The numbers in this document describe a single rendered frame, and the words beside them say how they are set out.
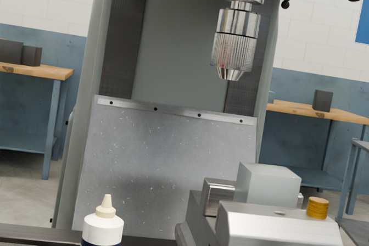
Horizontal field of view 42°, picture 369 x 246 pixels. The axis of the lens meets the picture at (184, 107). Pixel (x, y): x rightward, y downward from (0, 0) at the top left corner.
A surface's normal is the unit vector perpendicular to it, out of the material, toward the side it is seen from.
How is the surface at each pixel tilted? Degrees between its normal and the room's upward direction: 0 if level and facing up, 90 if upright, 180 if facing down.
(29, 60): 90
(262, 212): 0
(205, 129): 63
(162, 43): 90
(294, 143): 90
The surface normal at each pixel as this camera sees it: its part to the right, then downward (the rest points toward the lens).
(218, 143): 0.20, -0.33
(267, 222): 0.22, -0.66
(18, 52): 0.07, 0.13
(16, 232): 0.16, -0.98
